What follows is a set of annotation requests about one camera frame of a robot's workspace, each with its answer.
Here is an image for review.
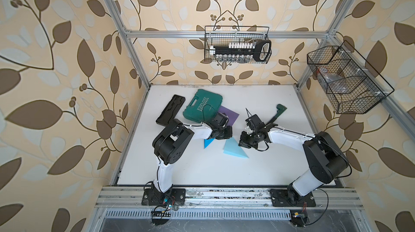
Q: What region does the green plastic tool case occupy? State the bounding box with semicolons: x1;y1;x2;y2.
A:
183;89;223;123

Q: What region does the black foam tool tray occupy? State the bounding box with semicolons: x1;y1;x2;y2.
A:
156;94;185;127

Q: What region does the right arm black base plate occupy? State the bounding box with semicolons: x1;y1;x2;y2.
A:
269;189;317;208

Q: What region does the aluminium frame post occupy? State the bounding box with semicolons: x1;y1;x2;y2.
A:
296;0;372;89
103;0;151;90

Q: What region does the black wire basket right wall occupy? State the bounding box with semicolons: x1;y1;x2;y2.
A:
307;45;386;114

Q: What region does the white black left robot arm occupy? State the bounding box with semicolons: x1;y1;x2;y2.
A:
152;112;232;194

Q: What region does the aluminium frame post left rear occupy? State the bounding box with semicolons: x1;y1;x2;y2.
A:
103;0;151;90

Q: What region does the plastic bag in basket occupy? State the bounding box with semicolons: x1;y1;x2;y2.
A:
319;72;350;94

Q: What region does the small circuit board left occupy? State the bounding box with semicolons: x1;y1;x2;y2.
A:
151;205;174;226

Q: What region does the black socket set holder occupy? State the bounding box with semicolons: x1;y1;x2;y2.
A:
207;40;272;64

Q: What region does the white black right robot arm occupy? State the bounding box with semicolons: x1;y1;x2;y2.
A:
239;115;350;202

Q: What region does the aluminium frame right side rail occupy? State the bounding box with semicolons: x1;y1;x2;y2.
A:
328;35;415;141

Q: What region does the aluminium frame rear crossbar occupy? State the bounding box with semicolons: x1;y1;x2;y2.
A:
126;30;330;40

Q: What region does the small circuit board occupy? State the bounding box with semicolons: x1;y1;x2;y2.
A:
151;205;174;226
290;210;308;228

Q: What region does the black wire basket wall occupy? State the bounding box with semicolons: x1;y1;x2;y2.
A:
307;45;386;114
204;25;272;64

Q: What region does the black wire basket rear wall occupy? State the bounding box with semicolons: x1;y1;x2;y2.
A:
204;25;272;64

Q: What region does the aluminium frame post right rear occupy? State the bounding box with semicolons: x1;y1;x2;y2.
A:
296;0;372;89

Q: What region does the light blue square paper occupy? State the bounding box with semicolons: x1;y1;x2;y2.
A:
223;137;249;159

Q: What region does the purple square paper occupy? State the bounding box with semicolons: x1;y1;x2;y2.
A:
218;106;239;126

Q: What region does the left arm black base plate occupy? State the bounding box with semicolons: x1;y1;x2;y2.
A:
141;188;186;206

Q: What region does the small circuit board right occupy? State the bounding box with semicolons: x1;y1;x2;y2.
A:
290;210;308;228

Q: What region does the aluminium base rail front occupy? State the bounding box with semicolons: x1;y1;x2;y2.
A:
96;187;364;210

